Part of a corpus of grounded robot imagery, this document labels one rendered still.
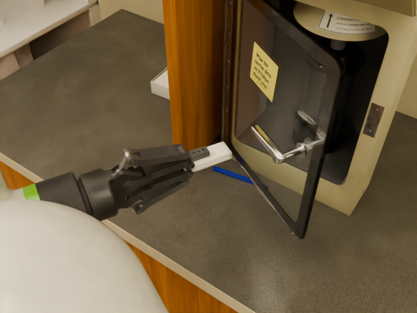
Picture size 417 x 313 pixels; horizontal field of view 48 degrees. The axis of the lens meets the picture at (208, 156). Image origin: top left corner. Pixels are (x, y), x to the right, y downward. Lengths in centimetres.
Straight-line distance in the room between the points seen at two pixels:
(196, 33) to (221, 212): 37
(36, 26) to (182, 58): 91
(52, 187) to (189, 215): 40
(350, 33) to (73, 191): 51
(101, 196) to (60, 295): 51
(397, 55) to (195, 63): 38
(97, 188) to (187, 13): 37
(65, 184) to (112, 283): 50
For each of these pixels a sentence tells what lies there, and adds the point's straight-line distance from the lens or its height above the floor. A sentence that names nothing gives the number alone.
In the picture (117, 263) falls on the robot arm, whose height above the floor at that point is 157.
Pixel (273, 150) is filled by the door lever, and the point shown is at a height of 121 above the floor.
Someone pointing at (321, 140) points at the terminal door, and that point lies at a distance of 72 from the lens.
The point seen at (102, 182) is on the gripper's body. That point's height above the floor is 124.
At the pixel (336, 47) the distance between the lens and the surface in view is 92.
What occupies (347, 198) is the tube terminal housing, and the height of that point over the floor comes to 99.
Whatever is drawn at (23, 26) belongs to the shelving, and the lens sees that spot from 176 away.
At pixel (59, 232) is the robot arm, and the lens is 19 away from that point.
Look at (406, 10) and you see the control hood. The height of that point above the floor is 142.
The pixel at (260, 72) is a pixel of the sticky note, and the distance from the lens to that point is 82.
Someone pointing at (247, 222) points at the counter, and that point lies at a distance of 100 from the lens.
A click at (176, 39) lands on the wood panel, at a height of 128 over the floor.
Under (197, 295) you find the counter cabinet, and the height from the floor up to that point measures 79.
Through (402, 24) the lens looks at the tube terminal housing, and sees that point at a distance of 77.
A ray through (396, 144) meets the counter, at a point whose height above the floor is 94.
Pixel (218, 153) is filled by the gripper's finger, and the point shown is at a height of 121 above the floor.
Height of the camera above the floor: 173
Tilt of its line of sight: 45 degrees down
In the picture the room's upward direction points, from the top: straight up
